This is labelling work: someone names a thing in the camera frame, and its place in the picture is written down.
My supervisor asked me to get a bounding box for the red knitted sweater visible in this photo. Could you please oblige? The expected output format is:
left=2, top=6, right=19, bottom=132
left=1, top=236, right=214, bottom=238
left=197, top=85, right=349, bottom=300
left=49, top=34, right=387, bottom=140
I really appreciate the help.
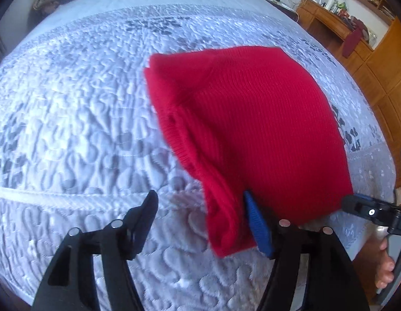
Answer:
left=144, top=46, right=355, bottom=257

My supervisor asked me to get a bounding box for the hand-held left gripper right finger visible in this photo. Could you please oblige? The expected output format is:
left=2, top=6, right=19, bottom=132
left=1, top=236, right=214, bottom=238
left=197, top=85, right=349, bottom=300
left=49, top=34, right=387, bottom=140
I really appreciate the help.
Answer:
left=244, top=190, right=371, bottom=311

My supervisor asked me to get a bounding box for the dark red hanging cloth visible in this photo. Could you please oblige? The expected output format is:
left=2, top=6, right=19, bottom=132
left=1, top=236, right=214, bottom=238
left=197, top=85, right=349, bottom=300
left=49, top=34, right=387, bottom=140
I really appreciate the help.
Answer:
left=342, top=19, right=365, bottom=58

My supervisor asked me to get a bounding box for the grey quilted leaf-print bedspread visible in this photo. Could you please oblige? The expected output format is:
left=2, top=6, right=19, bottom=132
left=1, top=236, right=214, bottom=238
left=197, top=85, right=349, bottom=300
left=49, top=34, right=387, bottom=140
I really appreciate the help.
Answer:
left=0, top=3, right=397, bottom=309

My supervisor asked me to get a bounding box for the person's right hand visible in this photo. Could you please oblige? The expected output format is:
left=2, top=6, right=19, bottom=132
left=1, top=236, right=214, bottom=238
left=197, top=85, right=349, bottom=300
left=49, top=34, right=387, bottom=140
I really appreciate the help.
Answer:
left=375, top=237, right=399, bottom=289

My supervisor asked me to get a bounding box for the brown floral cloth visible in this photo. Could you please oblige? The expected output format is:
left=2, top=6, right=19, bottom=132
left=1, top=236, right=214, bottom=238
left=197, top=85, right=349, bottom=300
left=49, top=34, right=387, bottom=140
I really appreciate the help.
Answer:
left=33, top=0, right=62, bottom=16

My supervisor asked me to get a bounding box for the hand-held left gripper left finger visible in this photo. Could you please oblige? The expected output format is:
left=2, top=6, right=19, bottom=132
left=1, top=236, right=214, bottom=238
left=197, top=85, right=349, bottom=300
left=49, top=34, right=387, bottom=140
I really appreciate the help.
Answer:
left=32, top=189, right=160, bottom=311

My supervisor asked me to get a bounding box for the light wooden desk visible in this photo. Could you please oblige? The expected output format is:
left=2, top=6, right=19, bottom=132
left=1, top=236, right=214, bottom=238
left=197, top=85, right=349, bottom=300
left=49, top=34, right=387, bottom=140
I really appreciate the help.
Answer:
left=296, top=0, right=401, bottom=158

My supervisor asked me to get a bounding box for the dark wooden nightstand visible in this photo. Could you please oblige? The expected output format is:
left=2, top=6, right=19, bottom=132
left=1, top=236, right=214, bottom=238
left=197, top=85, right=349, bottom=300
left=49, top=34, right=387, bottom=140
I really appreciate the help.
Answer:
left=261, top=0, right=300, bottom=23

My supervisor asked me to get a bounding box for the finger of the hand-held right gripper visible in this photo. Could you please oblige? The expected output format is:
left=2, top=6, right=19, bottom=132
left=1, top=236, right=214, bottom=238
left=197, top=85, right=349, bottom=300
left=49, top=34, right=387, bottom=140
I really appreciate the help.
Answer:
left=353, top=193, right=382, bottom=202
left=341, top=195, right=396, bottom=227

